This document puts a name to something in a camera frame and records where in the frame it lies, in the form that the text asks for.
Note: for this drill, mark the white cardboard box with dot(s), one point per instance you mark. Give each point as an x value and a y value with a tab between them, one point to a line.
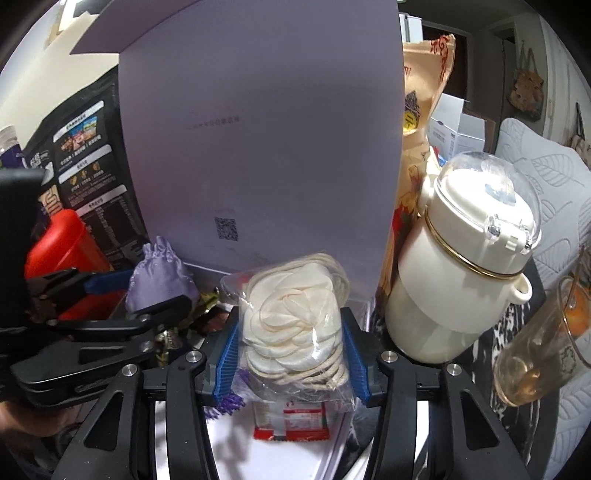
450	124

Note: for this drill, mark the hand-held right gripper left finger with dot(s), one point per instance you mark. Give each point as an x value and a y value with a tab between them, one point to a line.
226	364

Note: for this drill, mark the clear glass cup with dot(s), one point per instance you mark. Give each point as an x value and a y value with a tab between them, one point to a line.
540	355

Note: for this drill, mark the red and white packet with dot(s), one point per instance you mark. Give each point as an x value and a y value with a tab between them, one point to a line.
291	417

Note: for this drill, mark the person's left hand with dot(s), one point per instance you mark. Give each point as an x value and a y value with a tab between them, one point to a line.
27	420

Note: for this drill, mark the purple fuzzy trinket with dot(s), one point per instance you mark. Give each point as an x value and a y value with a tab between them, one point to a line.
226	405

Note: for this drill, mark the cream bottle with clear lid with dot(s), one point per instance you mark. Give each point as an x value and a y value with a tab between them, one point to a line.
461	258

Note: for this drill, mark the orange snack bag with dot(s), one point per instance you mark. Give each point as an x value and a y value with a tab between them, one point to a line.
418	115

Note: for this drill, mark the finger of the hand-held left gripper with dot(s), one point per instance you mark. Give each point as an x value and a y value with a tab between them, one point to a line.
111	344
108	281

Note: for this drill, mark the jar with white lid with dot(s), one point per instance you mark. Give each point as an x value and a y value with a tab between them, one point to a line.
7	145

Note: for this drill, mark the red plastic container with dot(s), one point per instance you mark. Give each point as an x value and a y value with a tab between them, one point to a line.
60	249

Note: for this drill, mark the lavender gift box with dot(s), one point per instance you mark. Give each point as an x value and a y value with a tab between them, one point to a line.
258	138

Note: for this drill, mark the black snack bag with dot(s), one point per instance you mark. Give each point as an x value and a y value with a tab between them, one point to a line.
92	194

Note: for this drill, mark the beige tote bag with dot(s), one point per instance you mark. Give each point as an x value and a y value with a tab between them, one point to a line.
579	136

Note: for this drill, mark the bag of cotton pads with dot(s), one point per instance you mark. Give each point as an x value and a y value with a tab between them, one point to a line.
291	318

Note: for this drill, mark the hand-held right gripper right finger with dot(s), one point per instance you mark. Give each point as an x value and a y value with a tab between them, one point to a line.
358	364

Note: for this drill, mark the brown patterned tote bag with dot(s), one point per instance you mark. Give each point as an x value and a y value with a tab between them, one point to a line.
526	87

